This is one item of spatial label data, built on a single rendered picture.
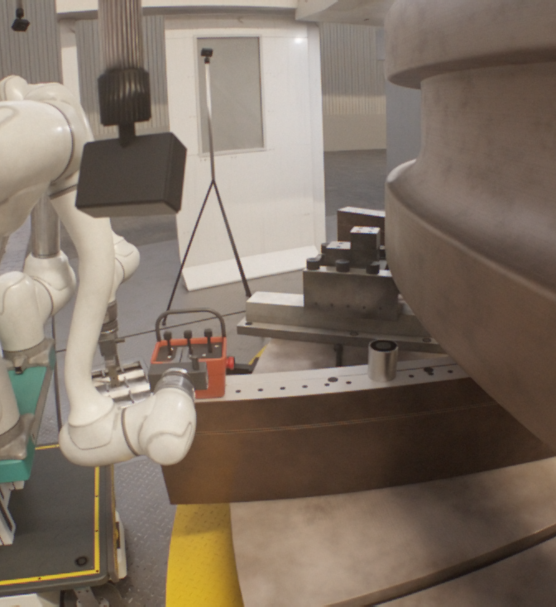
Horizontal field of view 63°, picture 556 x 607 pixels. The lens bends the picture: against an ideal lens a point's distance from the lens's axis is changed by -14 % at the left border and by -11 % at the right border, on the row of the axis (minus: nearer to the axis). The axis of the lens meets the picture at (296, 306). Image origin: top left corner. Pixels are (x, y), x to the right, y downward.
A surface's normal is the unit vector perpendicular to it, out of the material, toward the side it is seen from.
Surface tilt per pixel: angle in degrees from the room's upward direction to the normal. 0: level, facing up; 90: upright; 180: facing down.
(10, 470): 90
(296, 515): 0
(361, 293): 90
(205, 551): 0
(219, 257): 90
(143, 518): 0
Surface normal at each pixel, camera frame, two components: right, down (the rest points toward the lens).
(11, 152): 0.91, 0.09
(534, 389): -0.95, 0.14
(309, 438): 0.10, 0.37
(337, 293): -0.29, 0.37
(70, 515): -0.04, -0.93
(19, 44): 0.44, 0.33
